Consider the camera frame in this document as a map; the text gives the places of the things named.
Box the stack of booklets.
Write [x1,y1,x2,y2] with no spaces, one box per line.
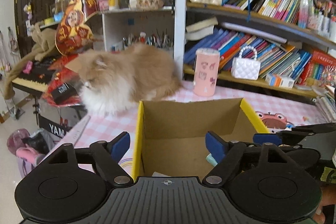
[315,85,336,122]

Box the pink cartoon table mat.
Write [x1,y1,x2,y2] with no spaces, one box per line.
[61,82,325,177]

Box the yellow cardboard box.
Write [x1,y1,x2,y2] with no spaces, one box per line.
[131,98,268,179]

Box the fluffy orange white cat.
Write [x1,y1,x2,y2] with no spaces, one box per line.
[78,43,182,116]

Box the orange white small box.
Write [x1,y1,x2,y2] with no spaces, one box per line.
[265,74,294,89]

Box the red dictionary book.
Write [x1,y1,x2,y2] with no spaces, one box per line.
[297,50,335,86]

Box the white quilted pearl handbag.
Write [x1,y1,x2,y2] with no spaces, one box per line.
[231,46,261,81]

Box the pink cylindrical cup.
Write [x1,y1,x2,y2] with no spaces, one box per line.
[193,48,220,97]

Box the row of lower shelf books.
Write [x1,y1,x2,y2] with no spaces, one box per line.
[184,28,312,81]

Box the black electric keyboard piano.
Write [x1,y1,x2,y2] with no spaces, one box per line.
[13,55,85,138]

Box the red festive paper decoration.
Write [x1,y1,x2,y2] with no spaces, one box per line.
[55,0,98,56]

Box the white small shelf unit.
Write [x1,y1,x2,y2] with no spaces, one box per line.
[100,6,174,51]

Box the wooden bookshelf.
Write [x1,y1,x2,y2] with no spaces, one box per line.
[174,0,335,90]

